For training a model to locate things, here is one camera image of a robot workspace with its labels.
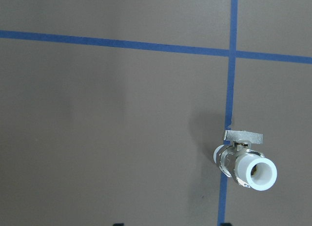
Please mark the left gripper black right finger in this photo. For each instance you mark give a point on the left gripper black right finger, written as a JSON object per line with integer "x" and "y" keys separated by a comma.
{"x": 225, "y": 224}

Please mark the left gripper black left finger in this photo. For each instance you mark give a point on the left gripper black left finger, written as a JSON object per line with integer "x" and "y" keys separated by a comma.
{"x": 118, "y": 224}

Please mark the white PPR valve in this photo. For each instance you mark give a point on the white PPR valve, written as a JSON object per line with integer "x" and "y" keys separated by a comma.
{"x": 249, "y": 168}

